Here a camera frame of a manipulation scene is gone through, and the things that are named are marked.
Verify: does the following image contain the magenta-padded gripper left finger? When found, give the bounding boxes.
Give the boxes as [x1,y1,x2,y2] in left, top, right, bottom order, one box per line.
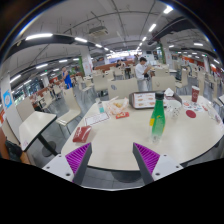
[42,142,93,185]

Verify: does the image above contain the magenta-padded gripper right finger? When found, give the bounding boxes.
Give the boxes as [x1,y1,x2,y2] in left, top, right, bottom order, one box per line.
[132,142,184,186]

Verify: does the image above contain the green plastic drink bottle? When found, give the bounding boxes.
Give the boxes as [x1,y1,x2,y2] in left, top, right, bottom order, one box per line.
[148,91,167,144]

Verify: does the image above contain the red flat box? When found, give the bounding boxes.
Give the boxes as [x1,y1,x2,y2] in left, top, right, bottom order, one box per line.
[72,125,92,144]

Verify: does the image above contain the white printed card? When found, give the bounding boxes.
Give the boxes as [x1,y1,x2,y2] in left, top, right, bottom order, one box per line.
[84,111,110,127]

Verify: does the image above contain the small red paper carton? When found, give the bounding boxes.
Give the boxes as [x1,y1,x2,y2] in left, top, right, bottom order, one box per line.
[115,111,130,120]

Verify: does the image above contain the small blue sanitizer bottle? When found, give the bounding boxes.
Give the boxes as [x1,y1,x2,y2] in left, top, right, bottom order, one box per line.
[95,97,106,114]

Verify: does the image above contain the white polka-dot cup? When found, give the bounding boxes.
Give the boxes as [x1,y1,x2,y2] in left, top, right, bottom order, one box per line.
[165,99,183,120]

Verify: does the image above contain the clear crumpled food wrapper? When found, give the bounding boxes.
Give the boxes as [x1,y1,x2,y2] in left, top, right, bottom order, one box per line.
[107,97,129,117]

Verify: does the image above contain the flat round red coaster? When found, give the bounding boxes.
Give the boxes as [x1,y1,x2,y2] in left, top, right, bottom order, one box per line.
[185,109,197,119]

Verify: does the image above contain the black bag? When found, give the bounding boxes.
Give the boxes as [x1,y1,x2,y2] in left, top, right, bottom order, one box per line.
[4,139,24,163]

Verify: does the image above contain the white paper napkin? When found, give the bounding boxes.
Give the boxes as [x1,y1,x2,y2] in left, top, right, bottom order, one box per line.
[163,87,175,98]

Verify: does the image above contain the colourful sticker sheet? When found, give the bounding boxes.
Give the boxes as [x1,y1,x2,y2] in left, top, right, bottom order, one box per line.
[181,99,209,114]

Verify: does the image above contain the beige cafeteria chairs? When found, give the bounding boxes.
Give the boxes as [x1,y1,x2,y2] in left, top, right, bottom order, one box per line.
[14,64,224,128]

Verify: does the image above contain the person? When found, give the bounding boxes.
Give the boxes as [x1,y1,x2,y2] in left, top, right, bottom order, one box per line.
[134,56,153,92]
[60,66,74,90]

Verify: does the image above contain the clear plastic packet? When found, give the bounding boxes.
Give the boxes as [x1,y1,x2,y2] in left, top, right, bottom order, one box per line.
[207,105,223,125]

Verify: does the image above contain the red paper cup with lid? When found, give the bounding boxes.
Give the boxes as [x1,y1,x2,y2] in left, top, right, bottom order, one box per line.
[190,85,201,104]

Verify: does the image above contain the ceiling air conditioner unit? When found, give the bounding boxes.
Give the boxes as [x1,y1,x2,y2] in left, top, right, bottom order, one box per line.
[88,25,110,38]

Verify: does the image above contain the ceiling strip lights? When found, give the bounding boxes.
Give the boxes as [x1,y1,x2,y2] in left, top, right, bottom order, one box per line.
[9,4,221,84]

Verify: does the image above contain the blue round wall sign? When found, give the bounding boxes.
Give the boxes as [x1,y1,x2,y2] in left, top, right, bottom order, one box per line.
[3,89,14,109]

